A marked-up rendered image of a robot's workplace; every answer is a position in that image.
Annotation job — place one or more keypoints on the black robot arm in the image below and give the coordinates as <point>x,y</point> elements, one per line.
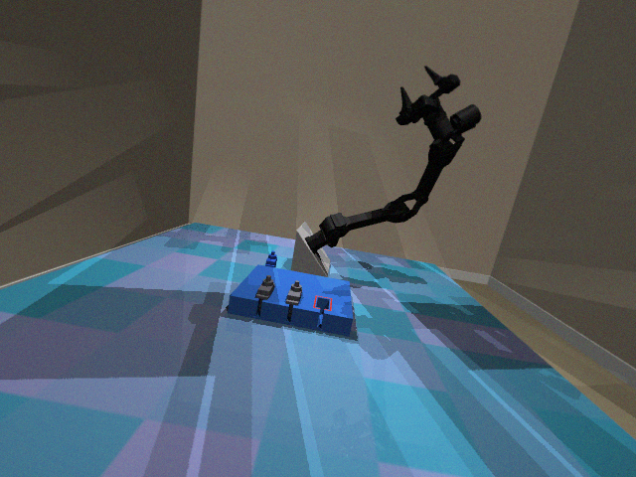
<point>440,154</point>

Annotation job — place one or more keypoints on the blue flat rectangular deck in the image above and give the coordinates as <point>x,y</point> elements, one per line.
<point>295,298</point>

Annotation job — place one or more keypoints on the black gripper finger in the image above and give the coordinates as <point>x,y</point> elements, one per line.
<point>436,77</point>
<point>406,102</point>

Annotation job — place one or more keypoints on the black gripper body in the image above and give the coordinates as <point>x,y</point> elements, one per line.
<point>447,85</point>

